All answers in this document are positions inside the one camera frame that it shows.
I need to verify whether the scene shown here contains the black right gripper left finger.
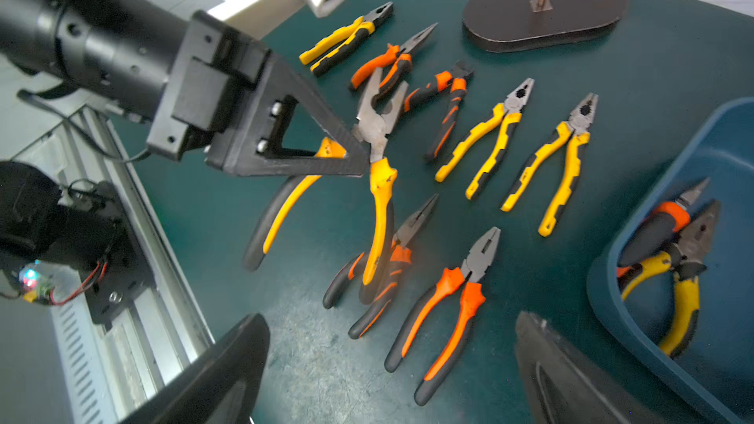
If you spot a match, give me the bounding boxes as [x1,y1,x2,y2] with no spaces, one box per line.
[124,313,270,423]

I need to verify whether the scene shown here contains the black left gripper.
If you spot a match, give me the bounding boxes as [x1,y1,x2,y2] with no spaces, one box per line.
[1,0,368,178]

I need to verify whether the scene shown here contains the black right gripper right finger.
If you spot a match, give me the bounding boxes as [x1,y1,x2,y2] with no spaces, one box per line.
[514,311,664,423]

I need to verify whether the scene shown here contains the black yellow curved pliers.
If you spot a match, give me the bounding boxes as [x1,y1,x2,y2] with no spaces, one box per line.
[242,67,410,306]

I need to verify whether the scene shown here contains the orange combination pliers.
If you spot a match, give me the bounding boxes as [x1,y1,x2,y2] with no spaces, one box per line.
[384,226,502,406]

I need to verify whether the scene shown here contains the black orange long nose pliers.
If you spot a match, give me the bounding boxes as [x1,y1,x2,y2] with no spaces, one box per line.
[322,194,439,340]

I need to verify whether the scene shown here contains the small yellow black pliers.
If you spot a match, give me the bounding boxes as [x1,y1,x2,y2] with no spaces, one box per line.
[434,77,536,202]

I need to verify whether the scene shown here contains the large yellow black pliers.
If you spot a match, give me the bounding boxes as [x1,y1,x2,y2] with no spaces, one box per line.
[500,92,600,239]

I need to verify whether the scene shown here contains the teal plastic storage box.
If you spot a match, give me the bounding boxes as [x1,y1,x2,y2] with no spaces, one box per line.
[586,97,753,423]

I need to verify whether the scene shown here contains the yellow black pliers in box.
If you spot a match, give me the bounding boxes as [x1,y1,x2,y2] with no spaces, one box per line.
[618,199,722,359]

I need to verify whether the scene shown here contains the orange black pliers in box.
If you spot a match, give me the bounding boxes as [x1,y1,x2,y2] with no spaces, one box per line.
[617,177,710,279]

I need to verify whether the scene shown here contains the dark oval stand base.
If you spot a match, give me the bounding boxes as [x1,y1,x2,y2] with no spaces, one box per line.
[463,0,628,53]

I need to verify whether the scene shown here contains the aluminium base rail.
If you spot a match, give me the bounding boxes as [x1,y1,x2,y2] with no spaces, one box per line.
[14,124,213,423]

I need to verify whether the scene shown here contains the white vented cable duct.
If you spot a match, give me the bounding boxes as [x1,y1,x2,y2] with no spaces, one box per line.
[52,298,119,424]

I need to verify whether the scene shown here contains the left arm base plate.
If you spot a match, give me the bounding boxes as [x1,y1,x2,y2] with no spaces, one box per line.
[58,182,155,326]

